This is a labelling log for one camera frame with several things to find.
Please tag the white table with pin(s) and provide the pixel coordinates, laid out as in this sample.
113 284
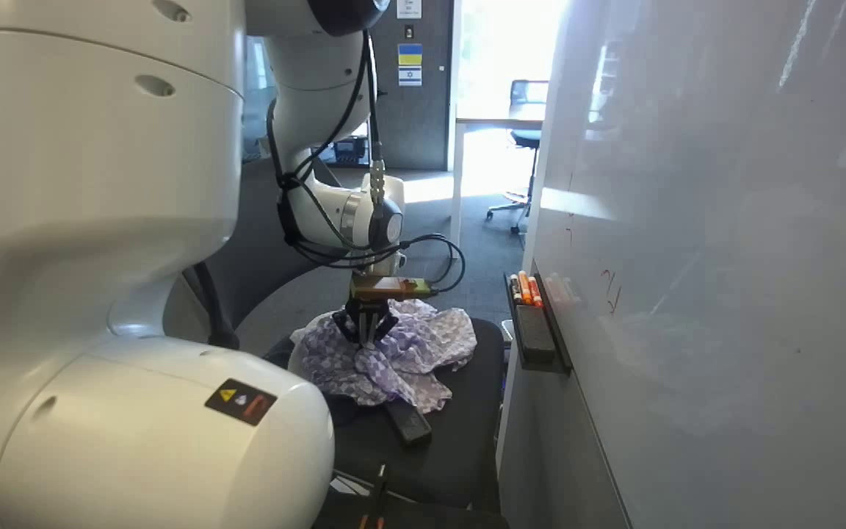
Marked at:
455 194

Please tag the black marker tray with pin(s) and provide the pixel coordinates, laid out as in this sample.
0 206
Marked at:
536 338

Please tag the blue office chair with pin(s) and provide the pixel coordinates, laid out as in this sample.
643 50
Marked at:
525 136

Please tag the blue yellow door sign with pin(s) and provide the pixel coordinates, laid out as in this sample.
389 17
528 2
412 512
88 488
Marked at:
408 67

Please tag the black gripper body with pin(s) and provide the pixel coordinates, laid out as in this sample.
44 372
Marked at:
368 309

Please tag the white paper door sign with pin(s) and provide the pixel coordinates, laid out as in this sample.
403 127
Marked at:
408 8

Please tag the purple floral clothing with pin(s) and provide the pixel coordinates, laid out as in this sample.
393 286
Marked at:
412 358

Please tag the large whiteboard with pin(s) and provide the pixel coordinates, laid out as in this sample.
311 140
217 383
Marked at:
734 246

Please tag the dark grey door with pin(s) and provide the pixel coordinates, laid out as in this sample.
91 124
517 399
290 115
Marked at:
431 108

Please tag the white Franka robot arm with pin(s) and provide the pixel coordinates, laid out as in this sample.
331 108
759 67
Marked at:
101 149

